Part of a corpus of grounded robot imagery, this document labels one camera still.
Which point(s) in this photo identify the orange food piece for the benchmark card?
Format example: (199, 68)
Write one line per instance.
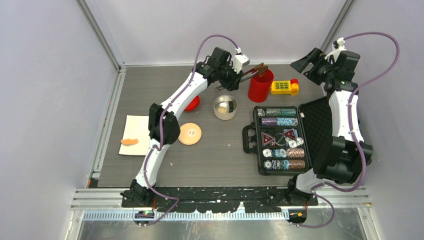
(129, 141)

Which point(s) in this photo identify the white square plate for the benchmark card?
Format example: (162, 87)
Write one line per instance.
(136, 127)

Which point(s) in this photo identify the metal tongs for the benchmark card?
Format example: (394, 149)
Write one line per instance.
(247, 75)

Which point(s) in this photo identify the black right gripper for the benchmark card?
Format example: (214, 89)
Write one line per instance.
(317, 57)

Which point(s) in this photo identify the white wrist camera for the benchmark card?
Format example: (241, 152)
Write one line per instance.
(337, 48)
(239, 60)

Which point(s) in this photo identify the black white sushi piece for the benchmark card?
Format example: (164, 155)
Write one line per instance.
(228, 104)

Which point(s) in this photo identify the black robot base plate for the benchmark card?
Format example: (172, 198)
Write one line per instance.
(254, 199)

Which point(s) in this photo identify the steel round lunch container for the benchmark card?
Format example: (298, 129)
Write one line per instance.
(216, 103)

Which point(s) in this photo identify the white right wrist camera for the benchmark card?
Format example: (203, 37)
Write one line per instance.
(337, 48)

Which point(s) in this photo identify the yellow tape measure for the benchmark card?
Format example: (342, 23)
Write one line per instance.
(285, 87)

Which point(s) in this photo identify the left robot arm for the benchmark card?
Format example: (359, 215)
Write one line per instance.
(163, 125)

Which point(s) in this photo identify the beige bun food piece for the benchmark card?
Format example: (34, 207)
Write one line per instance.
(222, 110)

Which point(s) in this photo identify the aluminium frame rail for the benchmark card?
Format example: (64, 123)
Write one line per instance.
(104, 204)

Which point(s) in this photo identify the red tall cup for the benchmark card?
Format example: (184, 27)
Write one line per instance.
(259, 86)

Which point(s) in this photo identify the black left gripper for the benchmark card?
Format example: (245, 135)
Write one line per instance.
(233, 84)

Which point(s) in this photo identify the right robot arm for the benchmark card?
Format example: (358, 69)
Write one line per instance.
(334, 143)

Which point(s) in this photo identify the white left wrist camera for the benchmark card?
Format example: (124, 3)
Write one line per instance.
(239, 60)

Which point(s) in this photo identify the black poker chip case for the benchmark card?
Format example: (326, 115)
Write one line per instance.
(285, 139)

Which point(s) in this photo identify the red round lid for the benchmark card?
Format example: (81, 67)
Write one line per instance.
(193, 104)

